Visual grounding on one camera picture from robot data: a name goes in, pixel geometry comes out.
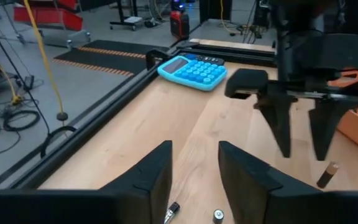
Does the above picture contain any black copper-top battery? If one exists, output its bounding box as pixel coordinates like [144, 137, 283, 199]
[316, 161, 340, 189]

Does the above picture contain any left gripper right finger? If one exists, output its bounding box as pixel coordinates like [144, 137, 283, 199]
[218, 141, 322, 224]

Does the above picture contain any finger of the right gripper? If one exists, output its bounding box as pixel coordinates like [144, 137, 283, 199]
[308, 100, 358, 162]
[253, 95, 298, 159]

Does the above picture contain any silver black-tipped battery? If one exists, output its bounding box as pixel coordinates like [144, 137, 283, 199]
[163, 202, 180, 224]

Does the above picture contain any black cable loop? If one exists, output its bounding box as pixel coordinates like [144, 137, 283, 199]
[40, 126, 77, 158]

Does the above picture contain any blue calculator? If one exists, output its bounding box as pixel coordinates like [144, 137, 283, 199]
[157, 55, 229, 92]

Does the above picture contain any coiled black cable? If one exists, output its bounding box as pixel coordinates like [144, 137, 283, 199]
[2, 109, 42, 133]

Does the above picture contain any black arched bracket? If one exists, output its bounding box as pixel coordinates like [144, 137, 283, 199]
[145, 49, 171, 72]

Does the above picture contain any red black machine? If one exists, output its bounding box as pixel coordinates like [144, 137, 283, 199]
[169, 8, 191, 40]

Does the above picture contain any black stand with white base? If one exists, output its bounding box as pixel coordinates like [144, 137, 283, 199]
[109, 0, 145, 32]

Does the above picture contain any small silver battery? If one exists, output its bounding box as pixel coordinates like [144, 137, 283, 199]
[213, 209, 225, 224]

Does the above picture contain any grey metal platform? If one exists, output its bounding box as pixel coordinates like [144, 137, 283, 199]
[40, 29, 92, 49]

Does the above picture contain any black aluminium table frame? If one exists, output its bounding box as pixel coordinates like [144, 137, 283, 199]
[0, 39, 278, 191]

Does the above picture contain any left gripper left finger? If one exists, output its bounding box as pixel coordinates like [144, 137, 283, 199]
[100, 139, 174, 224]

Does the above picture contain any black power adapter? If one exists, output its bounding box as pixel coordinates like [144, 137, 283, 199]
[23, 74, 36, 91]

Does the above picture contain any black pillar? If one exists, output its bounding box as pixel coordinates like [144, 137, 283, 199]
[199, 0, 233, 25]

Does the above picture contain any red metal rack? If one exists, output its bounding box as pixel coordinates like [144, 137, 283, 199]
[12, 0, 84, 32]

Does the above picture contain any black orange-striped floor mat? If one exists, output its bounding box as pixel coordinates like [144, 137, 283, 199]
[78, 39, 171, 60]
[53, 49, 149, 78]

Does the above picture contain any yellow floor cable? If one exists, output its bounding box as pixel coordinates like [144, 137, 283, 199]
[0, 42, 23, 105]
[23, 0, 65, 114]

